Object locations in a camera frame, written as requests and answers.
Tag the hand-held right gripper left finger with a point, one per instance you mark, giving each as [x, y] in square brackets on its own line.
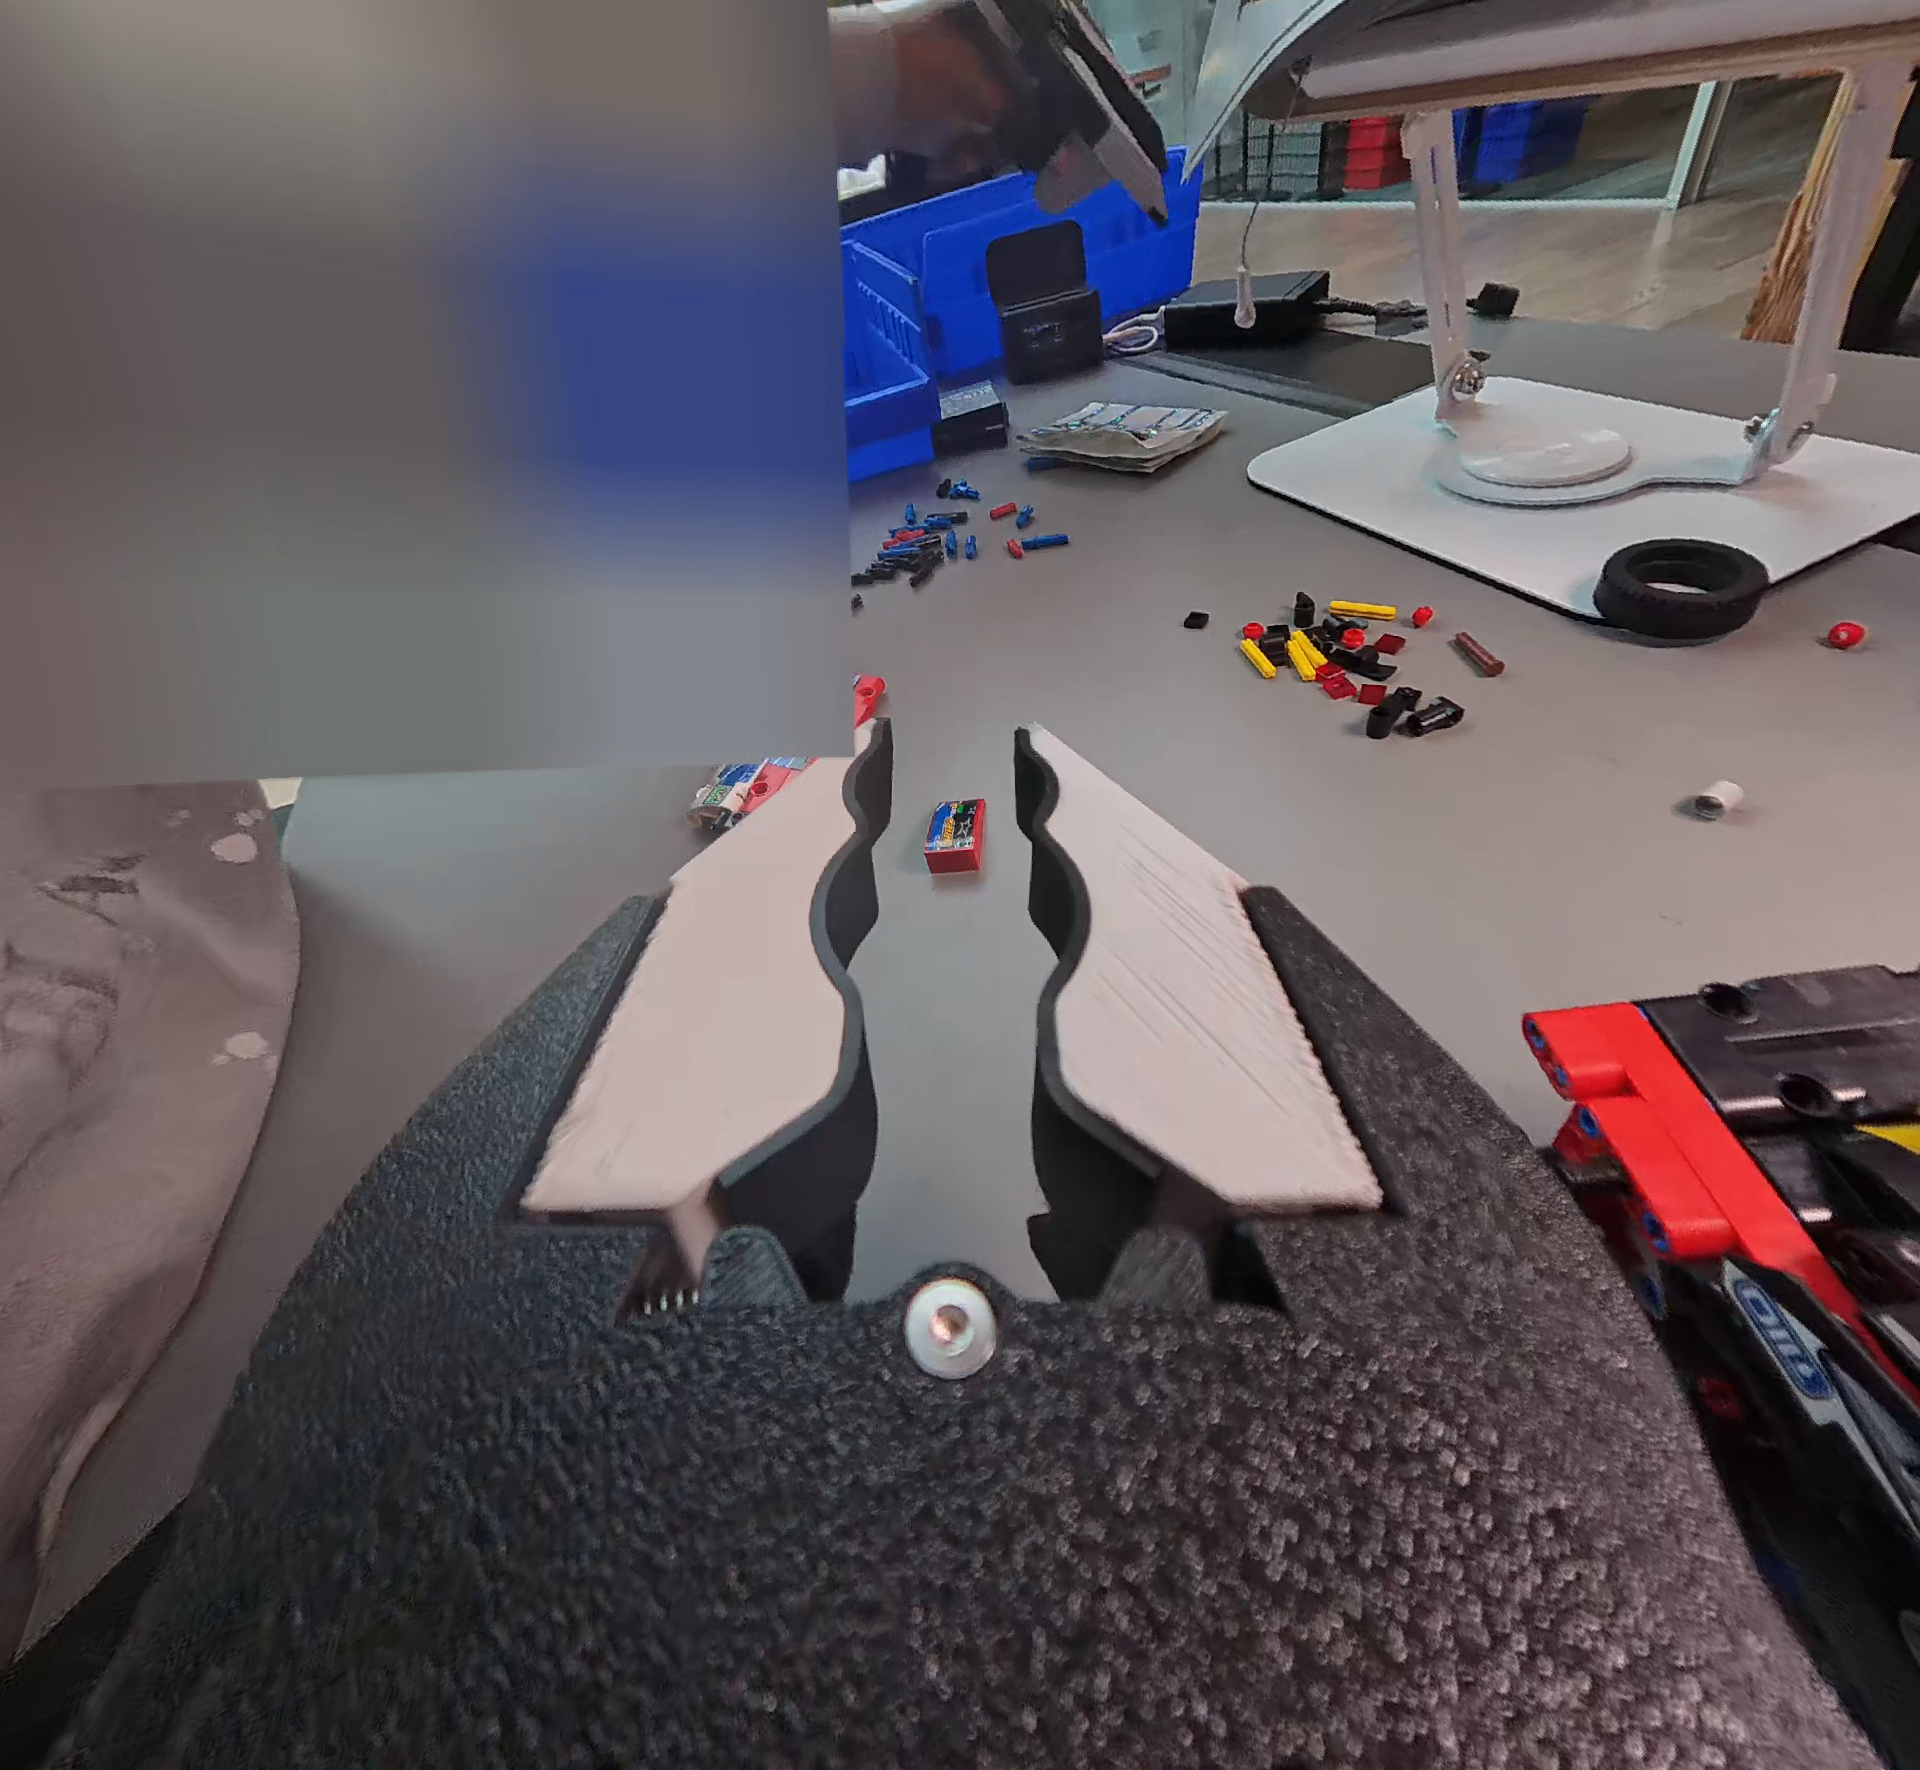
[705, 1051]

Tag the person's grey patterned sweatshirt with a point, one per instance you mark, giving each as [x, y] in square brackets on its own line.
[120, 1051]

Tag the black toy tyre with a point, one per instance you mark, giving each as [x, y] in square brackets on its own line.
[1679, 588]

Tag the white toy bush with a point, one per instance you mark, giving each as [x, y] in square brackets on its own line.
[1712, 799]

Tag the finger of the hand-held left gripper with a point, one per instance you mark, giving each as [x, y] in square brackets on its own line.
[1126, 127]

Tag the red stickered toy slope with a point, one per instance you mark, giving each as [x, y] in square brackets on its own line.
[956, 836]

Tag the white book stand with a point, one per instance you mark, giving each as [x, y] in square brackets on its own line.
[1424, 497]

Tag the white plug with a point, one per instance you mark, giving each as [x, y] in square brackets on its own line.
[1245, 305]

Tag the black open case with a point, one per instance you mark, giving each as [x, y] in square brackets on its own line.
[1050, 300]

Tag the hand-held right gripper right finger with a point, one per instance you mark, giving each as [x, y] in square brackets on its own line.
[1201, 1051]

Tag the stack of red and blue bins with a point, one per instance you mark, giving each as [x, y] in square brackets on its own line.
[1500, 144]

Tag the pile of small toy pieces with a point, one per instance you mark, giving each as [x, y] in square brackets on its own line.
[1336, 661]

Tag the folded sticker sheet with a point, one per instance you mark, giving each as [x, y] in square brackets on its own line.
[1126, 434]

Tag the black power adapter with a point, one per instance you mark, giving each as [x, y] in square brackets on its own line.
[1245, 308]

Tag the toy car model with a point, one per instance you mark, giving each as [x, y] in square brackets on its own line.
[1725, 1127]

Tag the small red toy piece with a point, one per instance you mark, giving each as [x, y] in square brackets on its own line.
[867, 698]

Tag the person's left forearm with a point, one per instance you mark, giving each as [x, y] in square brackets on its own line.
[863, 76]

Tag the red and white toy panel assembly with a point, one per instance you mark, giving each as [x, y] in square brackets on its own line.
[751, 791]

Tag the scatter of toy pins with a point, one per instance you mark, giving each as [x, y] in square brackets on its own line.
[916, 548]

